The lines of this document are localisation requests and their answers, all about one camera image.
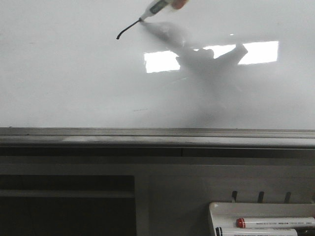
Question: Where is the white black-ink whiteboard marker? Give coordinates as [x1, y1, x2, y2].
[139, 0, 173, 21]

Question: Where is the red round magnet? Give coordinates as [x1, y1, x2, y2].
[171, 0, 189, 10]

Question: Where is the white whiteboard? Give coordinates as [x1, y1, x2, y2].
[0, 0, 315, 129]

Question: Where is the white marker tray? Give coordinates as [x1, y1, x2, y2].
[208, 202, 315, 236]

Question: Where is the black capped white marker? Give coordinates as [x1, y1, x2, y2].
[215, 227, 298, 236]

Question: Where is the red capped white marker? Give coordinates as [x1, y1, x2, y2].
[236, 216, 315, 229]

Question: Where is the grey whiteboard ledge rail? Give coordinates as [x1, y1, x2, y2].
[0, 127, 315, 149]

